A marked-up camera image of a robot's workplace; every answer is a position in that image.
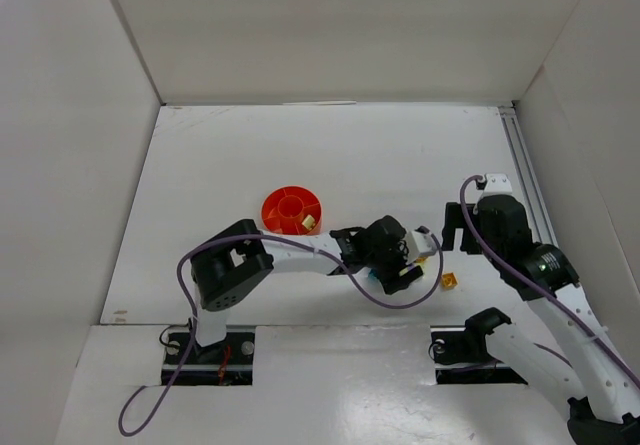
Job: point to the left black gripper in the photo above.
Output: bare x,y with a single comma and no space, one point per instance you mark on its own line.
396,273

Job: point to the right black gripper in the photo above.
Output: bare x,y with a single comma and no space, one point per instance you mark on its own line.
461,216

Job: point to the light green lego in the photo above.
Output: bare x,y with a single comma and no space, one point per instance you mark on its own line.
309,222

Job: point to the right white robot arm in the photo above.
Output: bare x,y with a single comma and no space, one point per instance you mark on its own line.
592,388

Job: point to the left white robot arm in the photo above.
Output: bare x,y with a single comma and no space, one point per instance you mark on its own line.
234,262

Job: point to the yellow small lego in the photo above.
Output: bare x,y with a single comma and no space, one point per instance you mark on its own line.
448,281

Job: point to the orange round divided container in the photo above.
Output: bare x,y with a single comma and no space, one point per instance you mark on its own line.
284,209

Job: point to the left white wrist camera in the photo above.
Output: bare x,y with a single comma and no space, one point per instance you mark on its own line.
420,244

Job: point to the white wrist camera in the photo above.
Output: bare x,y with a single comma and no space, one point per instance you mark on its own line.
494,184
420,244

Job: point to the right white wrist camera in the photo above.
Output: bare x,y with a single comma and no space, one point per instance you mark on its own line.
494,184

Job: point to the aluminium rail right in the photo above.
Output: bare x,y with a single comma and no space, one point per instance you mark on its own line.
533,197

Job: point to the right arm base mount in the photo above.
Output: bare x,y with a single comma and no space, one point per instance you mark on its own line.
461,356

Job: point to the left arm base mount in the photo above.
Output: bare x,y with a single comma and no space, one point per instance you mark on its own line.
224,364

